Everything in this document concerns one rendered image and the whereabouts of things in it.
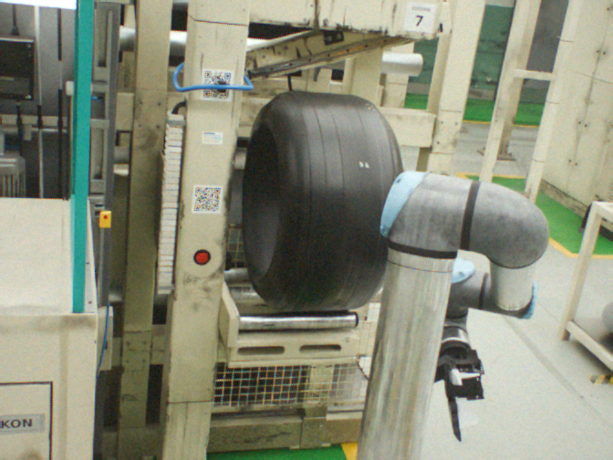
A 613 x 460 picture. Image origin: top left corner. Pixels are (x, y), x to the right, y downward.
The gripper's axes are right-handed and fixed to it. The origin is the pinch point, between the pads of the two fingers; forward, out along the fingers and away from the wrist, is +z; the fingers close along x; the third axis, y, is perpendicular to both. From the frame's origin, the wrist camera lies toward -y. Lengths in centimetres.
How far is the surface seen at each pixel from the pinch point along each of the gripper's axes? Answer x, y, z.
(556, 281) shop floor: 166, 111, -317
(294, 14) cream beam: -66, -31, -89
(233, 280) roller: 6, -55, -71
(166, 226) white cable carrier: -23, -66, -49
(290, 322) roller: 7, -37, -47
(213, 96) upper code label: -55, -50, -55
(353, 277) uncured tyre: -9.7, -19.7, -41.1
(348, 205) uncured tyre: -29, -20, -42
